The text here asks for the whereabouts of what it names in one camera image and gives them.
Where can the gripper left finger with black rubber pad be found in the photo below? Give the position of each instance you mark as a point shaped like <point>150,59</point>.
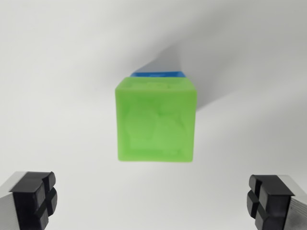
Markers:
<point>26,198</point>

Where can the gripper right finger with black rubber pad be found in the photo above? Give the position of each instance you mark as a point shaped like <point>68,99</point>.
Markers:
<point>273,201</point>

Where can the green embossed cube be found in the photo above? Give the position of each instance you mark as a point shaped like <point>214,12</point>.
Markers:
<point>156,124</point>

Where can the blue embossed cube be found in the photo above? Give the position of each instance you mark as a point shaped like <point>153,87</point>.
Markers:
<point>158,74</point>

